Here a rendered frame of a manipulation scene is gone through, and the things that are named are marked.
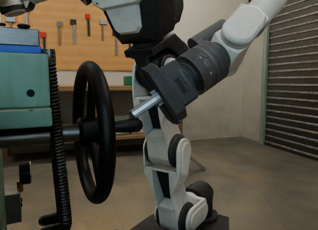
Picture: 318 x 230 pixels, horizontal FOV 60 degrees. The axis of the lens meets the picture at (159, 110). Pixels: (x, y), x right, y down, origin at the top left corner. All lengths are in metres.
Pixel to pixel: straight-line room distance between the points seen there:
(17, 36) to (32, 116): 0.13
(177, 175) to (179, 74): 0.70
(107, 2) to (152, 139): 0.55
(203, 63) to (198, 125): 3.80
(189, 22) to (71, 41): 1.70
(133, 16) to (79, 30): 2.89
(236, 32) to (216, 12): 3.94
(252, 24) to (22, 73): 0.43
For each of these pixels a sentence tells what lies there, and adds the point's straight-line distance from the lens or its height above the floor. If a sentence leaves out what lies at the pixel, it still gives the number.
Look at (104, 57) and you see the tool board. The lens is 3.80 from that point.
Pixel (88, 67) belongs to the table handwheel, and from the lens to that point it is 0.53.
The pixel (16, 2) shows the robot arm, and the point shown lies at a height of 1.20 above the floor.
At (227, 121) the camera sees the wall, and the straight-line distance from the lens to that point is 4.56.
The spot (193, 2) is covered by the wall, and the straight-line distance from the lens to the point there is 4.35.
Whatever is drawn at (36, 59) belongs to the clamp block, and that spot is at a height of 0.95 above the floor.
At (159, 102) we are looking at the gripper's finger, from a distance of 0.51.
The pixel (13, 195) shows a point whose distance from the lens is 0.84.
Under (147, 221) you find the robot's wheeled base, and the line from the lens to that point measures 1.58.
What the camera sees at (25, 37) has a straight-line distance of 0.52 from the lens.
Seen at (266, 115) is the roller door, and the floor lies 0.43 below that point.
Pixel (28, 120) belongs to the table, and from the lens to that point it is 0.48.
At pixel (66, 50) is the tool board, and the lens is 3.77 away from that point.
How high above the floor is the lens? 0.92
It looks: 6 degrees down
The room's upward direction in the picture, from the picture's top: straight up
